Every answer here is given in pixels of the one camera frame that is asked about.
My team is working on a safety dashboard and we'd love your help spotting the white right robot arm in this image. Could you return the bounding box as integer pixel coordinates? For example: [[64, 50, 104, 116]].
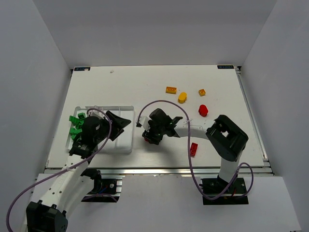
[[139, 108, 249, 184]]

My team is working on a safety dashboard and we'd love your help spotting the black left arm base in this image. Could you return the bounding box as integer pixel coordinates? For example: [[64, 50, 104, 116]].
[[81, 169, 122, 203]]

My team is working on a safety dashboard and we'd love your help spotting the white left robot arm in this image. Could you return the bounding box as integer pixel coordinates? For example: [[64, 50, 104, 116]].
[[26, 108, 131, 232]]

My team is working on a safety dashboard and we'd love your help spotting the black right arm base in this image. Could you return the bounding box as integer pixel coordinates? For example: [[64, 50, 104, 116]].
[[200, 177, 249, 206]]

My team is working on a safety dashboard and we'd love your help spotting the green lego pile in tray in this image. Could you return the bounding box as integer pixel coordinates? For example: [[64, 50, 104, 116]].
[[69, 112, 86, 140]]

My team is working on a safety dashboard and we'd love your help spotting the orange 2x3 lego brick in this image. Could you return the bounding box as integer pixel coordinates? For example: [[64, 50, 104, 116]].
[[166, 87, 177, 94]]

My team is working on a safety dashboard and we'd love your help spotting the yellow rounded lego piece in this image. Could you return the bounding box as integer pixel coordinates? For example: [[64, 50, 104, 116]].
[[178, 92, 187, 103]]

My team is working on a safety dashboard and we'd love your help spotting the red 2x4 lego brick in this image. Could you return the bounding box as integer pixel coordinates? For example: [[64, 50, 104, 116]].
[[190, 143, 198, 157]]

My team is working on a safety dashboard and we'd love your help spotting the red rounded lego piece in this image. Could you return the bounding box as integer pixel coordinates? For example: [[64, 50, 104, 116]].
[[198, 104, 209, 117]]

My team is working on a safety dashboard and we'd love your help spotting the small orange lego brick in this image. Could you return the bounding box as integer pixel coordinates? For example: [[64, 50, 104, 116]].
[[198, 89, 206, 96]]

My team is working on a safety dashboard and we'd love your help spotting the blue left table label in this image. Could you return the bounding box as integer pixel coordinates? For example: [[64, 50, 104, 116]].
[[74, 67, 90, 72]]

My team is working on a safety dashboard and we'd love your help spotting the blue table label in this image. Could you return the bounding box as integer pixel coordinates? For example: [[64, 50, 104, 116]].
[[217, 65, 234, 69], [74, 67, 90, 72]]

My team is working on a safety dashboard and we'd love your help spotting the blue right table label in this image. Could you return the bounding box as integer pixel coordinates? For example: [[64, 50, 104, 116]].
[[217, 65, 234, 69]]

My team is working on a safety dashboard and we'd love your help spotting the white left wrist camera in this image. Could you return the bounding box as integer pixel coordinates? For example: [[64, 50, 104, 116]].
[[86, 105, 106, 119]]

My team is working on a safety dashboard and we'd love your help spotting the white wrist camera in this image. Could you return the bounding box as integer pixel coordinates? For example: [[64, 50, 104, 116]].
[[86, 105, 106, 119], [136, 116, 150, 131]]

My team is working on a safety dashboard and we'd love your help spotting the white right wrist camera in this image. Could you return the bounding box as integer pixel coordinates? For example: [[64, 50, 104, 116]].
[[136, 116, 150, 131]]

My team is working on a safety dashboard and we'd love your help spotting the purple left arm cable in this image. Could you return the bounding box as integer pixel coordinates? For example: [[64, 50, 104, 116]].
[[6, 108, 119, 232]]

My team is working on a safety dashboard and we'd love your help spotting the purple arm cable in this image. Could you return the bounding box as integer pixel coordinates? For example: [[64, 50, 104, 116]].
[[6, 108, 119, 232], [136, 100, 254, 201]]

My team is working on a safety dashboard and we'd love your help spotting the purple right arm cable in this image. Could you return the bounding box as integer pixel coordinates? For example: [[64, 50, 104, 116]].
[[136, 100, 254, 201]]

